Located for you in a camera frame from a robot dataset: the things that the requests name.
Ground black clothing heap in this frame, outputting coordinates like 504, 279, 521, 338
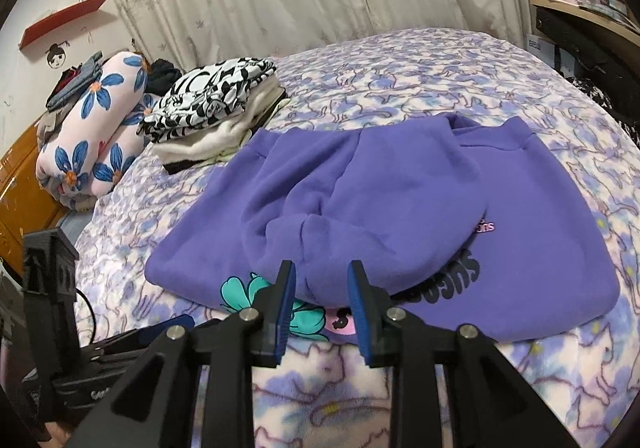
147, 58, 183, 94

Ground black and white speckled cloth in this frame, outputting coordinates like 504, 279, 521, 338
570, 76, 640, 149

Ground wooden headboard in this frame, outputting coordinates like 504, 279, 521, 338
0, 123, 68, 269

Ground grey bed sheet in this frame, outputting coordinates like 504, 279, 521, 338
62, 213, 96, 254

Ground denim clothing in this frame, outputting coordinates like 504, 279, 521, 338
46, 51, 106, 112

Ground purple floral bed blanket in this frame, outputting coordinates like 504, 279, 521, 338
75, 26, 640, 448

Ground face wall sticker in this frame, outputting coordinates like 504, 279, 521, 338
46, 42, 68, 70

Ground rolled white blue-flower blanket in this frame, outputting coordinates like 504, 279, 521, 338
36, 51, 161, 209

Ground white box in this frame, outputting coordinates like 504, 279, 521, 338
525, 33, 556, 70

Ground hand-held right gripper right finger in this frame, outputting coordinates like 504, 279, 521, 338
347, 259, 581, 448

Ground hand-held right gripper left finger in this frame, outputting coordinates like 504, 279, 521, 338
65, 259, 297, 448

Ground grey cloth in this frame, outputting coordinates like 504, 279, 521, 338
35, 108, 66, 149

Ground purple hoodie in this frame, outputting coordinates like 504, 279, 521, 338
145, 113, 621, 345

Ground person's left hand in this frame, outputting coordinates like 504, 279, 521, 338
47, 423, 72, 448

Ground stack of folded clothes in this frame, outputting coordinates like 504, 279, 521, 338
150, 78, 291, 166

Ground black cable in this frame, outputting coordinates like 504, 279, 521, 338
75, 287, 99, 345

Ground red wall shelf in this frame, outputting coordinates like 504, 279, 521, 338
19, 0, 111, 49

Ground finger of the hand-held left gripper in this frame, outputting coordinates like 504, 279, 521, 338
150, 313, 197, 335
95, 325, 173, 365

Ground teal boxes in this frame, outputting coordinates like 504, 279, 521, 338
582, 0, 628, 24

